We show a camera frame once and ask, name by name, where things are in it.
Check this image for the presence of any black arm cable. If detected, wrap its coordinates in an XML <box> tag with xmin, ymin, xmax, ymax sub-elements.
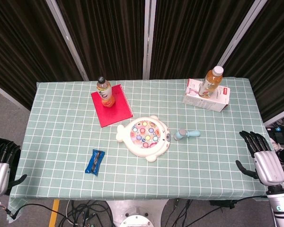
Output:
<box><xmin>234</xmin><ymin>195</ymin><xmax>268</xmax><ymax>204</ymax></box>
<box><xmin>6</xmin><ymin>203</ymin><xmax>74</xmax><ymax>227</ymax></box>

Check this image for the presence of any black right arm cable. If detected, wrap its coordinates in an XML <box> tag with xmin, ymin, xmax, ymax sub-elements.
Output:
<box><xmin>234</xmin><ymin>195</ymin><xmax>268</xmax><ymax>204</ymax></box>

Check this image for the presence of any dark pleated curtain panel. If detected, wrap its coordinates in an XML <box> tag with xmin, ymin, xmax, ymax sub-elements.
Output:
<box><xmin>223</xmin><ymin>0</ymin><xmax>284</xmax><ymax>122</ymax></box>
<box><xmin>0</xmin><ymin>0</ymin><xmax>83</xmax><ymax>111</ymax></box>
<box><xmin>56</xmin><ymin>0</ymin><xmax>146</xmax><ymax>81</ymax></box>
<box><xmin>150</xmin><ymin>0</ymin><xmax>255</xmax><ymax>80</ymax></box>

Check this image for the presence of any grey partition frame rail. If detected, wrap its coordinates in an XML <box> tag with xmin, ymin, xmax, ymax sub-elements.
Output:
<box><xmin>263</xmin><ymin>110</ymin><xmax>284</xmax><ymax>126</ymax></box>
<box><xmin>0</xmin><ymin>80</ymin><xmax>31</xmax><ymax>112</ymax></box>

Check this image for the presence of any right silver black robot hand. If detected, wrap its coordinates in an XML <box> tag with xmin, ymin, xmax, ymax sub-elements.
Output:
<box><xmin>235</xmin><ymin>131</ymin><xmax>284</xmax><ymax>187</ymax></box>

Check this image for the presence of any grey partition frame post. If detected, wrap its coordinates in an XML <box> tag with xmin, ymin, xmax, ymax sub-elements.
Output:
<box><xmin>142</xmin><ymin>0</ymin><xmax>156</xmax><ymax>80</ymax></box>
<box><xmin>217</xmin><ymin>0</ymin><xmax>268</xmax><ymax>70</ymax></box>
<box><xmin>46</xmin><ymin>0</ymin><xmax>89</xmax><ymax>81</ymax></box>

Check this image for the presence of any white cardboard carton box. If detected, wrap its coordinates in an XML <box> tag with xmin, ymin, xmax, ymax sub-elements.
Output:
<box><xmin>181</xmin><ymin>79</ymin><xmax>231</xmax><ymax>113</ymax></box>

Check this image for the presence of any orange drink bottle black cap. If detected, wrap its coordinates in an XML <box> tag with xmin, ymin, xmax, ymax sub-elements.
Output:
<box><xmin>96</xmin><ymin>76</ymin><xmax>115</xmax><ymax>108</ymax></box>

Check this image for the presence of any red spiral notebook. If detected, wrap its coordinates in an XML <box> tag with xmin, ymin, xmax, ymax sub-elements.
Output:
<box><xmin>90</xmin><ymin>84</ymin><xmax>134</xmax><ymax>128</ymax></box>

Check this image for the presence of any light blue small handheld toy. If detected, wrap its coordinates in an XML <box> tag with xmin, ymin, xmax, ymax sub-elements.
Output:
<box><xmin>174</xmin><ymin>129</ymin><xmax>201</xmax><ymax>141</ymax></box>

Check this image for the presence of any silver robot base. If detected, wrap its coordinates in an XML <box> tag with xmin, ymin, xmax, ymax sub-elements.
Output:
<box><xmin>106</xmin><ymin>200</ymin><xmax>169</xmax><ymax>227</ymax></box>

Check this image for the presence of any tea bottle white cap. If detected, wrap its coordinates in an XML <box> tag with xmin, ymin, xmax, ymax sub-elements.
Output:
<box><xmin>198</xmin><ymin>65</ymin><xmax>225</xmax><ymax>99</ymax></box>

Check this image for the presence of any black equipment box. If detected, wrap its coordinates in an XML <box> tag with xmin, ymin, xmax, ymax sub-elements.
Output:
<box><xmin>266</xmin><ymin>127</ymin><xmax>284</xmax><ymax>144</ymax></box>

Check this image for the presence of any green checkered tablecloth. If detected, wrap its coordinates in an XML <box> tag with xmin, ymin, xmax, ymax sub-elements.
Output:
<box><xmin>7</xmin><ymin>77</ymin><xmax>284</xmax><ymax>222</ymax></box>

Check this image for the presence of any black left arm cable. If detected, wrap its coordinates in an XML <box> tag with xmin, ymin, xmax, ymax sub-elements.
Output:
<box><xmin>6</xmin><ymin>203</ymin><xmax>74</xmax><ymax>227</ymax></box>

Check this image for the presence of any black power adapter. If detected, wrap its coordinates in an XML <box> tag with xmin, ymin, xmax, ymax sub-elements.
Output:
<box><xmin>209</xmin><ymin>200</ymin><xmax>238</xmax><ymax>210</ymax></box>

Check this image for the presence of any white bear-shaped toy game board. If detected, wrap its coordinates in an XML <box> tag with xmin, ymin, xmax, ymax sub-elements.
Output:
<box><xmin>116</xmin><ymin>115</ymin><xmax>171</xmax><ymax>163</ymax></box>

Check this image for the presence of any black floor cable tangle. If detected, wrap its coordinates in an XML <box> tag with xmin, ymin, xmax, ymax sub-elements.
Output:
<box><xmin>59</xmin><ymin>200</ymin><xmax>115</xmax><ymax>227</ymax></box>

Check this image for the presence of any blue snack packet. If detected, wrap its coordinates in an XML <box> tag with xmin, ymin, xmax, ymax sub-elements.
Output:
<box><xmin>85</xmin><ymin>148</ymin><xmax>106</xmax><ymax>176</ymax></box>

